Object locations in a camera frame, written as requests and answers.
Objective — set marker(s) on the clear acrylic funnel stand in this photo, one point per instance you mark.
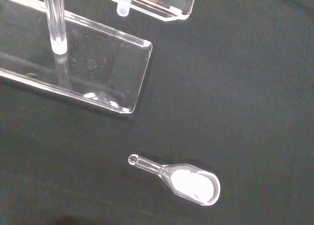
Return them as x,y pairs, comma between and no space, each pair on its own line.
103,70

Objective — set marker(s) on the glass weighing funnel with powder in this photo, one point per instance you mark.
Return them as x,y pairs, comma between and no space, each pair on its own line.
193,183

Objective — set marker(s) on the black bench cloth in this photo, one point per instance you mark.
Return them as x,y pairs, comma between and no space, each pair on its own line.
220,100

